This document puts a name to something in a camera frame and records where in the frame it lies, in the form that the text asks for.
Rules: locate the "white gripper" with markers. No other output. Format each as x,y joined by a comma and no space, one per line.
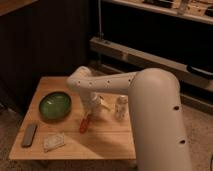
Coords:
98,104

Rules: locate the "red pepper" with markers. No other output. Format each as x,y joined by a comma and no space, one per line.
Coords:
84,124

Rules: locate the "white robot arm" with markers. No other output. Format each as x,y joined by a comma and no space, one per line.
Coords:
155,113

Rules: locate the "green ceramic bowl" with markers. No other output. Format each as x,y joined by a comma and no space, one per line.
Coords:
55,105

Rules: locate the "wooden table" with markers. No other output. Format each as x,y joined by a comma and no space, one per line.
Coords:
105,138

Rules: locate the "dark grey rectangular block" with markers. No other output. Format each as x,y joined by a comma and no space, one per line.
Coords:
29,135

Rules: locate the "vertical metal pole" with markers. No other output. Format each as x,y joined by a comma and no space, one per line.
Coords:
100,20

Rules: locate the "metal shelf rail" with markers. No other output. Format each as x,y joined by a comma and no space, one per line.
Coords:
146,60

